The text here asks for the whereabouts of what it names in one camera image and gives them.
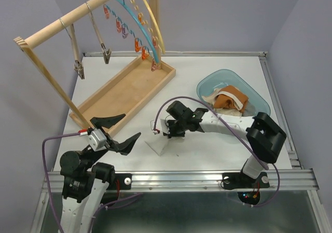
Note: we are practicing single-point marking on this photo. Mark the beige underwear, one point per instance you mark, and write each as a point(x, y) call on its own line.
point(210, 100)

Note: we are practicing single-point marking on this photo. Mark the aluminium mounting rail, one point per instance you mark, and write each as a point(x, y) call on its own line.
point(209, 181)

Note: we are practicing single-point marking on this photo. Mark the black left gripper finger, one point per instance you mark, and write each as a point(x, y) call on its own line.
point(106, 122)
point(126, 147)

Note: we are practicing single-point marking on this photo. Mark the white underwear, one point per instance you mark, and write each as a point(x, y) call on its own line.
point(158, 143)

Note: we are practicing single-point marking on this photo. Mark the brown underwear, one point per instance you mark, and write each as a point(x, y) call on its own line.
point(230, 97)

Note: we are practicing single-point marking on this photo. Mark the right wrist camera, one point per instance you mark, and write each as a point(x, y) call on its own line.
point(159, 127)

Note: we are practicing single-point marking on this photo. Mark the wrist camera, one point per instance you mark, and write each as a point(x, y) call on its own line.
point(159, 127)
point(96, 138)

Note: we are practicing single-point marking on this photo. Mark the wooden clamp hanger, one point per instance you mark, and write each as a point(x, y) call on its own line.
point(78, 66)
point(106, 52)

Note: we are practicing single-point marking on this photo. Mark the wooden clothes rack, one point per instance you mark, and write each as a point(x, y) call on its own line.
point(125, 85)

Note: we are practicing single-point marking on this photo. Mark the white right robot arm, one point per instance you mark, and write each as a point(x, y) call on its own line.
point(260, 134)

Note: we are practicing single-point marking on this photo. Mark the blue plastic tub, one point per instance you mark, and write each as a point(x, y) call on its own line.
point(223, 78)

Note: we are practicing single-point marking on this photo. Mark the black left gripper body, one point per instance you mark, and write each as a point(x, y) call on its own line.
point(94, 155)

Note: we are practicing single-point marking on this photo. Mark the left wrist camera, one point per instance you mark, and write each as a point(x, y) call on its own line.
point(96, 138)

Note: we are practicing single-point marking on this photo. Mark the yellow plastic clip hanger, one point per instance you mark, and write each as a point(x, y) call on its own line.
point(148, 14)

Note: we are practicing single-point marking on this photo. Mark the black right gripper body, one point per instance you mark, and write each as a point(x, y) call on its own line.
point(177, 128)

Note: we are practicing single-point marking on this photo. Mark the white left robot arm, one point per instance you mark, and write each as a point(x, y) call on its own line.
point(85, 177)

